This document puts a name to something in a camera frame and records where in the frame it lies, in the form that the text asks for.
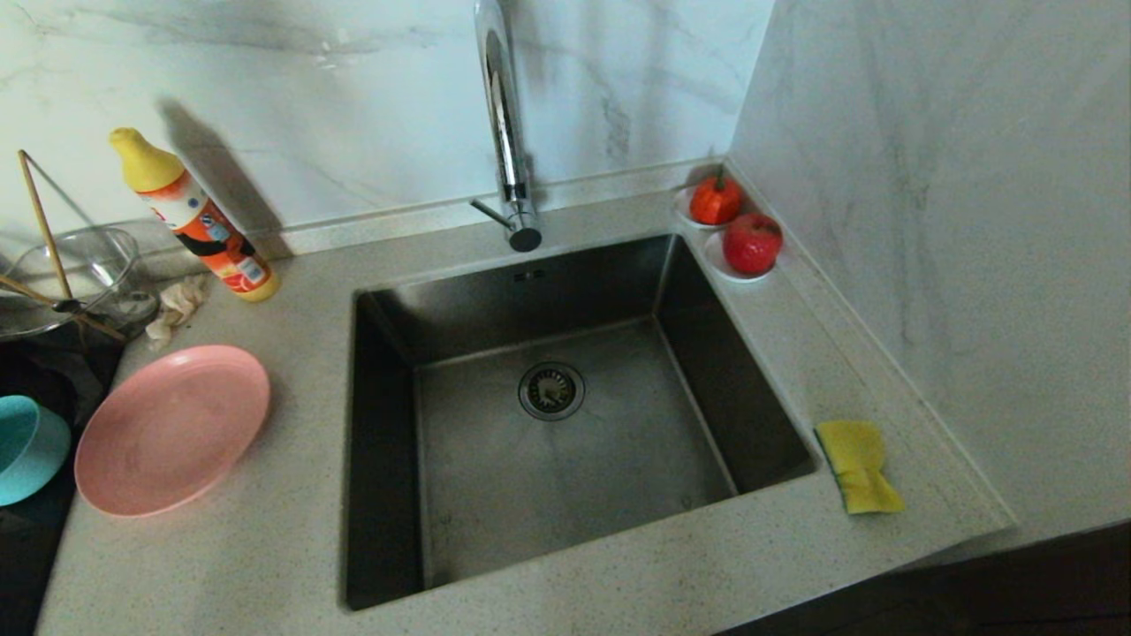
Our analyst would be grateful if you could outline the chrome kitchen faucet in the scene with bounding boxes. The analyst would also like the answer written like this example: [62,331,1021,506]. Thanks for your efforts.
[469,0,543,254]

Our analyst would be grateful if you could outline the yellow sponge green backing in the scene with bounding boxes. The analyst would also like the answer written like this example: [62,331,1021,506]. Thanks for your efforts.
[814,420,907,516]

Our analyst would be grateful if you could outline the orange detergent bottle yellow cap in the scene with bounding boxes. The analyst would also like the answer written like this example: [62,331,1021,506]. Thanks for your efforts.
[110,128,281,303]

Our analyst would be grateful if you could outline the pink plate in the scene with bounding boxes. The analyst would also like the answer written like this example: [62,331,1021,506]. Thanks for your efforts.
[74,344,271,519]

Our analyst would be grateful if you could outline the golden utensil handle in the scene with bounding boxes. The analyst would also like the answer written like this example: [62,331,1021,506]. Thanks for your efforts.
[18,150,76,303]
[0,276,127,344]

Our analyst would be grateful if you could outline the teal bowl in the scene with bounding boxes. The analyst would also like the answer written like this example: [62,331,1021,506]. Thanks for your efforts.
[0,395,73,509]

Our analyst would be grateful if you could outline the stainless steel sink basin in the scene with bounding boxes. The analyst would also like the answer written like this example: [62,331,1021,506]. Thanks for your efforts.
[343,233,818,612]

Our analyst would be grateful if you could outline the round metal drain strainer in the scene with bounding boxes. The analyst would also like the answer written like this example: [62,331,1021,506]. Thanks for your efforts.
[518,361,586,422]

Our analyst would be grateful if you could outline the small white dish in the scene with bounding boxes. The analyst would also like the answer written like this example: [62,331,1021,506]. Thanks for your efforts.
[704,231,777,284]
[675,184,745,231]

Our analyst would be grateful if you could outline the crumpled beige tissue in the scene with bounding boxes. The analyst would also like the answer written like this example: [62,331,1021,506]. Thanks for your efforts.
[145,276,209,352]

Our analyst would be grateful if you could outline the clear glass jug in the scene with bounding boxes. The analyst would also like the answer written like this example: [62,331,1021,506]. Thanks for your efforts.
[0,227,160,343]

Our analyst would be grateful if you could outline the black stove cooktop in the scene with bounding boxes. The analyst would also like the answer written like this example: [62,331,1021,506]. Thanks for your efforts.
[0,340,125,636]

